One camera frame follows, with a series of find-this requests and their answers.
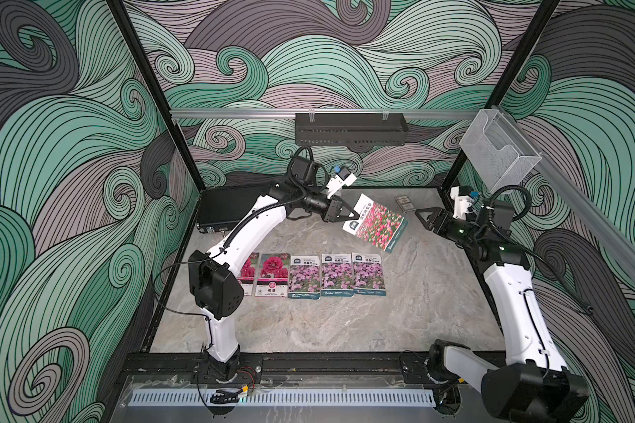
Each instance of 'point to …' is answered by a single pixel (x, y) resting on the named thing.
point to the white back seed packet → (304, 277)
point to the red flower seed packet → (376, 224)
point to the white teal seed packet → (337, 275)
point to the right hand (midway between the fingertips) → (419, 214)
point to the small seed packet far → (405, 204)
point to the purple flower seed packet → (368, 276)
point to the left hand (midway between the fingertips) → (357, 212)
